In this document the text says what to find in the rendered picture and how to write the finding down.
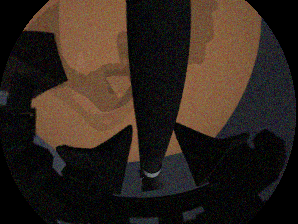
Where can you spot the dark grey post with cap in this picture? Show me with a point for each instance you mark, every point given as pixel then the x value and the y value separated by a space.
pixel 150 183

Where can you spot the black long rod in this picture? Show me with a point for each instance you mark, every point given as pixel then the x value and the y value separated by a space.
pixel 158 41

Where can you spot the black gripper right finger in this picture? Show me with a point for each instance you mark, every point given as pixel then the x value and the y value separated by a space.
pixel 202 152

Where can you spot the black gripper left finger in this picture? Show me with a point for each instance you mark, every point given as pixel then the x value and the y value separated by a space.
pixel 108 159

